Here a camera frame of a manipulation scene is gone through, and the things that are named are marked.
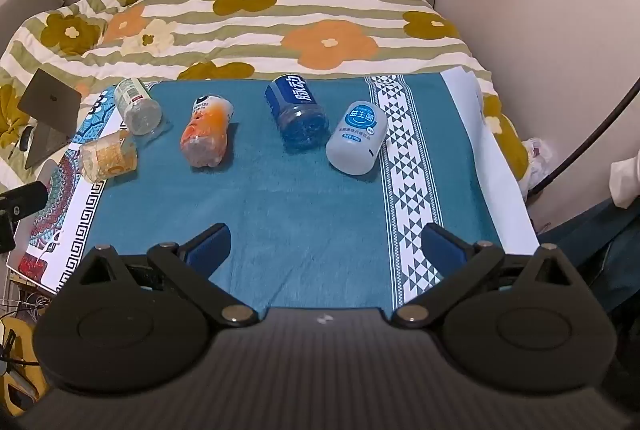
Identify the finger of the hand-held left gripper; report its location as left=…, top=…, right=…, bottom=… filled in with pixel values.
left=0, top=182, right=49, bottom=253

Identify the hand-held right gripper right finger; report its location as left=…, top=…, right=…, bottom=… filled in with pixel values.
left=391, top=224, right=574, bottom=329

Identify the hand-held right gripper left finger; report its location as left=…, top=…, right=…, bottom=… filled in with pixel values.
left=75, top=224, right=258, bottom=327

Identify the clear cup yellow label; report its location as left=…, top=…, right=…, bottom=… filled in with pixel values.
left=79, top=131, right=138, bottom=183

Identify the orange cup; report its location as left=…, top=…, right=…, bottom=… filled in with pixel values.
left=180, top=94, right=236, bottom=169

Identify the pale blue cup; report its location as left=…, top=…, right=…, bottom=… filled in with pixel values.
left=325, top=100, right=388, bottom=175

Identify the clear cup green label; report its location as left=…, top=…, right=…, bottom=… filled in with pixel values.
left=113, top=78, right=163, bottom=134

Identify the dark blue cup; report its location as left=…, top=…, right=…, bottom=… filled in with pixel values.
left=264, top=74, right=330, bottom=151

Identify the printed table mat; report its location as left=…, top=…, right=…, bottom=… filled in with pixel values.
left=9, top=82, right=151, bottom=297

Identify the teal towel with patterned stripe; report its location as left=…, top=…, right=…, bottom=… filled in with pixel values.
left=75, top=72, right=506, bottom=313

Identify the grey laptop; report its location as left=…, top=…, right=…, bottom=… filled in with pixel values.
left=17, top=68, right=82, bottom=171

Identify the white sheet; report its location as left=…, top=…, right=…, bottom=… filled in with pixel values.
left=440, top=66, right=540, bottom=255

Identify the white plastic bag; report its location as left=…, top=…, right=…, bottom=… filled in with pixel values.
left=519, top=137, right=557, bottom=197

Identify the yellow object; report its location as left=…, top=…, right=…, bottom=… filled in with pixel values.
left=0, top=315, right=48, bottom=418

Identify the dark blue cloth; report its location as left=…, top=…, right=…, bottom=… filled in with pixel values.
left=537, top=197, right=640, bottom=315

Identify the white cloth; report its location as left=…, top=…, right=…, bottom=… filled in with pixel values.
left=609, top=157, right=640, bottom=209

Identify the grey panel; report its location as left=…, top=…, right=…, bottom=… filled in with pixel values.
left=0, top=0, right=63, bottom=55

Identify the floral striped blanket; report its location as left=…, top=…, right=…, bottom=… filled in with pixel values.
left=0, top=0, right=531, bottom=201

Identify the bundle of thin cables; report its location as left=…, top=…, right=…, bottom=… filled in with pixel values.
left=0, top=285, right=56, bottom=317

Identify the black cable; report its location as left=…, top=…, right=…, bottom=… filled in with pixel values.
left=529, top=77, right=640, bottom=195

